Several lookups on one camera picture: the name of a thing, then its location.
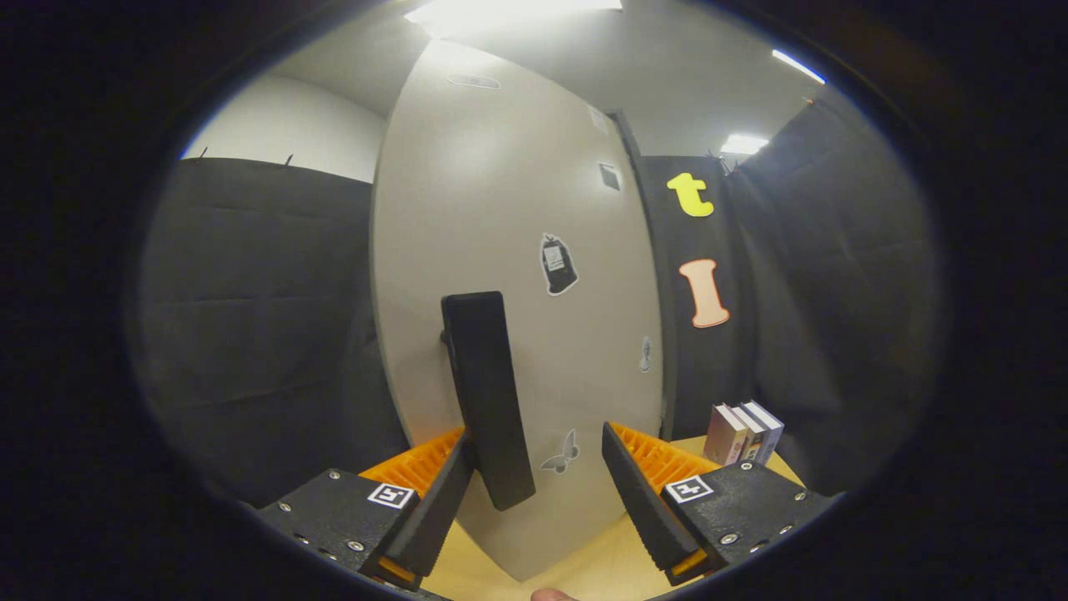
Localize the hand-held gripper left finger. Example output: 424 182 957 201
240 427 476 593

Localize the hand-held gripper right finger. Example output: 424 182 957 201
601 422 837 587

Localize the black door handle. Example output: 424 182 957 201
441 290 537 512

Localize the grey cabinet door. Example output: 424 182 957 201
370 38 666 583

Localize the long ceiling light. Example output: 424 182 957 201
771 48 827 85

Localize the large ceiling light panel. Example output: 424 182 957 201
405 0 623 36

